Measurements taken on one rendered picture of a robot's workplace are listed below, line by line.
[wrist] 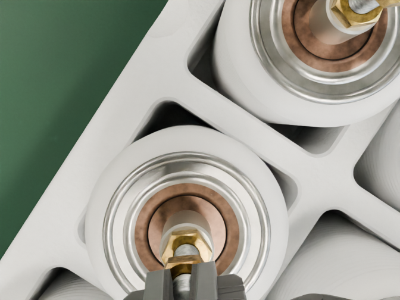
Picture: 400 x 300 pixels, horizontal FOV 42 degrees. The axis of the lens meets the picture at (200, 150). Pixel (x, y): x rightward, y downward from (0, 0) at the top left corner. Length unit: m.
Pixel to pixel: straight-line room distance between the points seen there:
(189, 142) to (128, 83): 0.08
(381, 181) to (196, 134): 0.14
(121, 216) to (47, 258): 0.10
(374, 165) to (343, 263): 0.08
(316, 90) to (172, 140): 0.07
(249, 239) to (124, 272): 0.06
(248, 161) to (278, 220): 0.03
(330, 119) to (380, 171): 0.10
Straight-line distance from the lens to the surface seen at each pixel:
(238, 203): 0.24
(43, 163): 0.51
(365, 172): 0.37
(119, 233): 0.24
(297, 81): 0.24
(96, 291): 0.34
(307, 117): 0.24
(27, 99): 0.51
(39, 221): 0.32
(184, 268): 0.16
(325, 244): 0.33
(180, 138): 0.24
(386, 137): 0.33
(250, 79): 0.24
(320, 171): 0.32
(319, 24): 0.23
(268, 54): 0.24
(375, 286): 0.26
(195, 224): 0.21
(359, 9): 0.20
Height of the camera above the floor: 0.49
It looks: 86 degrees down
